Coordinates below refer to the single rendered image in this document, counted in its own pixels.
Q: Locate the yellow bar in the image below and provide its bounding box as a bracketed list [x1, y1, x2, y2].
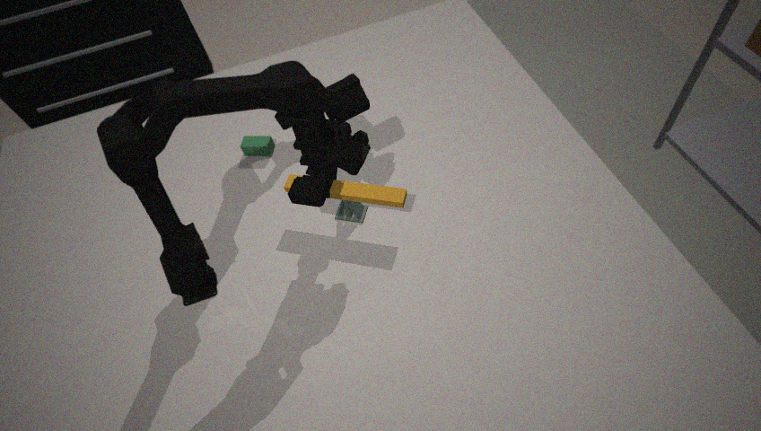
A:
[284, 174, 407, 208]

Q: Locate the green rectangular block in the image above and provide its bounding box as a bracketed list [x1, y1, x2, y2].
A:
[241, 136, 275, 156]

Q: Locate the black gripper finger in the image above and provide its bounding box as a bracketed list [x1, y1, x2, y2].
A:
[302, 175, 334, 198]
[326, 164, 337, 180]

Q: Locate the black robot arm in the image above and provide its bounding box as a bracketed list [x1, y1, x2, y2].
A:
[97, 61, 371, 306]

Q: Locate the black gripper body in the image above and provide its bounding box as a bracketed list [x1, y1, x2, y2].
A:
[288, 119, 352, 207]

